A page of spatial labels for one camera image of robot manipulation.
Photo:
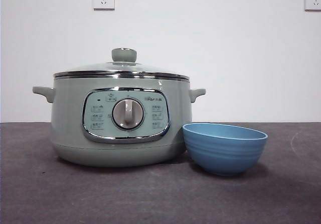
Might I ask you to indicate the glass lid with green knob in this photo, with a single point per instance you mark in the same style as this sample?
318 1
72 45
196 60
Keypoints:
124 55

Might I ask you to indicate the blue ribbed bowl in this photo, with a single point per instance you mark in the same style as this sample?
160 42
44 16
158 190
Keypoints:
224 153

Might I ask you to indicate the pale green electric steamer pot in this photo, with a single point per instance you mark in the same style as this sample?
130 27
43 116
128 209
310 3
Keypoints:
70 123

